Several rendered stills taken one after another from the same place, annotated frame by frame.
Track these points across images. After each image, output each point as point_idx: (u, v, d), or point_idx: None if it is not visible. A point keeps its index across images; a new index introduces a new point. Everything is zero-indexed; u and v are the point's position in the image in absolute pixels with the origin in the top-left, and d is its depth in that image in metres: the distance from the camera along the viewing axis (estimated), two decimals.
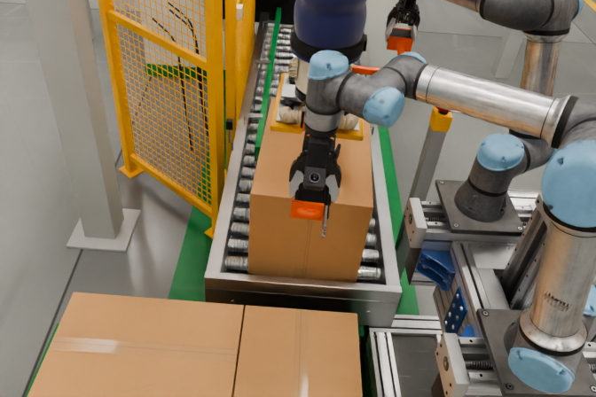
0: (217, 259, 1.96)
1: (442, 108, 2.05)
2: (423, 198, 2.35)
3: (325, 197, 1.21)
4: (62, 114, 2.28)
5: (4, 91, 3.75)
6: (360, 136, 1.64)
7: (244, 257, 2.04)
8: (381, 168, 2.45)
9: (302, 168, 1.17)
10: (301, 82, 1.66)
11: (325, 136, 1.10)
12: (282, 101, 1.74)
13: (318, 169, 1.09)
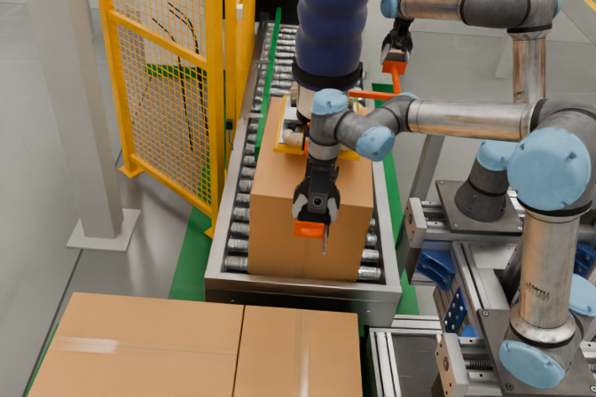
0: (217, 259, 1.96)
1: None
2: (423, 198, 2.35)
3: (325, 217, 1.34)
4: (62, 114, 2.28)
5: (4, 91, 3.75)
6: (357, 157, 1.76)
7: (244, 257, 2.04)
8: (381, 168, 2.45)
9: (305, 192, 1.29)
10: (302, 106, 1.79)
11: (326, 164, 1.22)
12: (285, 123, 1.87)
13: (321, 194, 1.22)
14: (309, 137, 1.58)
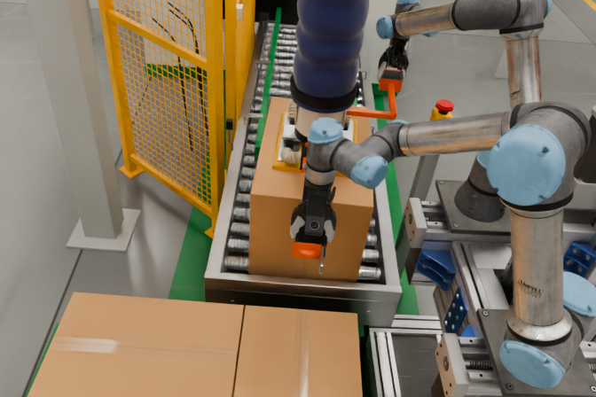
0: (217, 259, 1.96)
1: (442, 108, 2.05)
2: (423, 198, 2.35)
3: (321, 238, 1.38)
4: (62, 114, 2.28)
5: (4, 91, 3.75)
6: None
7: (244, 257, 2.04)
8: None
9: (302, 214, 1.34)
10: (301, 125, 1.83)
11: (323, 189, 1.27)
12: (283, 141, 1.91)
13: (317, 218, 1.26)
14: (306, 158, 1.63)
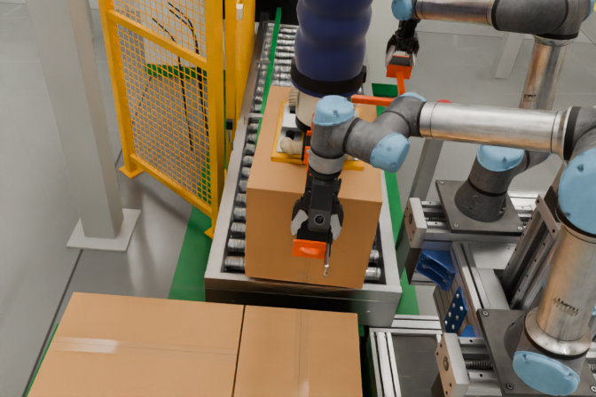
0: (217, 259, 1.96)
1: None
2: (423, 198, 2.35)
3: (326, 235, 1.22)
4: (62, 114, 2.28)
5: (4, 91, 3.75)
6: (361, 167, 1.65)
7: (244, 257, 2.04)
8: (381, 168, 2.45)
9: (305, 208, 1.17)
10: (302, 112, 1.68)
11: (330, 178, 1.11)
12: (283, 131, 1.75)
13: (323, 212, 1.10)
14: (309, 147, 1.47)
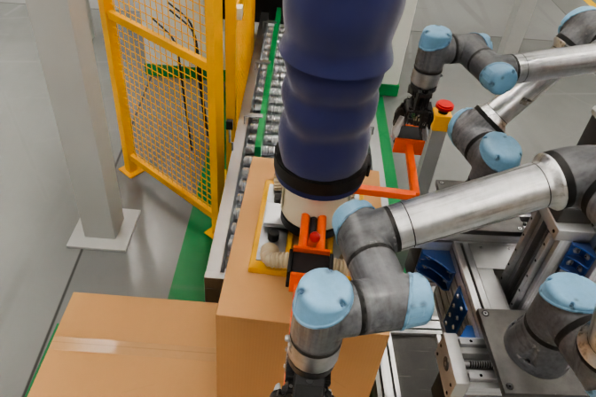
0: (217, 259, 1.96)
1: (442, 108, 2.05)
2: None
3: None
4: (62, 114, 2.28)
5: (4, 91, 3.75)
6: None
7: None
8: (381, 168, 2.45)
9: None
10: (289, 211, 1.33)
11: (318, 377, 0.77)
12: (265, 228, 1.41)
13: None
14: (295, 274, 1.12)
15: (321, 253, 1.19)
